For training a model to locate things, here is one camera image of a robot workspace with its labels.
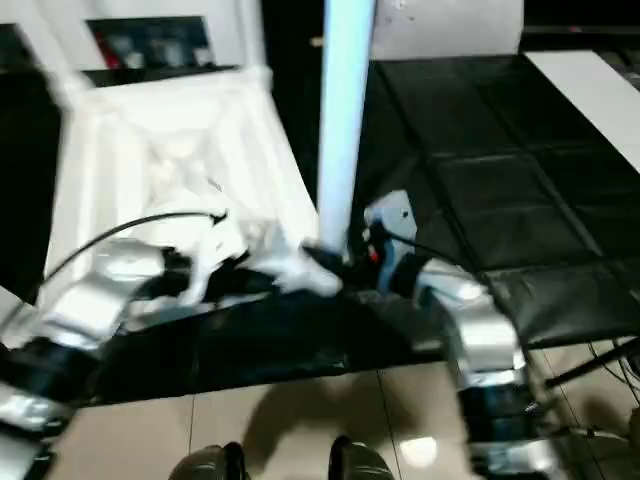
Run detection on white plastic table top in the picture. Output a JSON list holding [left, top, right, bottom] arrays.
[[0, 66, 345, 350]]

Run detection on white plastic table leg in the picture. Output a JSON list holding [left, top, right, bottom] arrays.
[[238, 0, 275, 92], [316, 0, 377, 257], [14, 0, 97, 112]]

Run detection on black quilted mat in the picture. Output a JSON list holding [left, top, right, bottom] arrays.
[[0, 53, 640, 407]]

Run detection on black cabinet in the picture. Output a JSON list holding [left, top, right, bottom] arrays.
[[259, 0, 640, 64]]

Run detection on pale panel with holes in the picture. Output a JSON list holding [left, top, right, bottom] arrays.
[[371, 0, 525, 62]]

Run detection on black metal stand leg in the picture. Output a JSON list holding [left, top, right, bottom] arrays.
[[543, 336, 640, 390]]

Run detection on white flat board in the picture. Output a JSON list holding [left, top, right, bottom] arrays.
[[523, 48, 640, 177]]

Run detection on white sideboard with glass doors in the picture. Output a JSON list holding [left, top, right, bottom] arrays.
[[0, 0, 252, 72]]

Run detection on black metal bar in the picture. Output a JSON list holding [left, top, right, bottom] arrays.
[[521, 25, 640, 37]]

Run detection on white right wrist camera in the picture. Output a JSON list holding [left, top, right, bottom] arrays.
[[363, 188, 417, 292]]

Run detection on black left camera cable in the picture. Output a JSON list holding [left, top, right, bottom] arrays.
[[0, 211, 227, 341]]

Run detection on tangled floor cables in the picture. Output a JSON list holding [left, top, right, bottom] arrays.
[[584, 339, 640, 391]]

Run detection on chrome tube frame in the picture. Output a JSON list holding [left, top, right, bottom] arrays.
[[544, 399, 632, 451]]

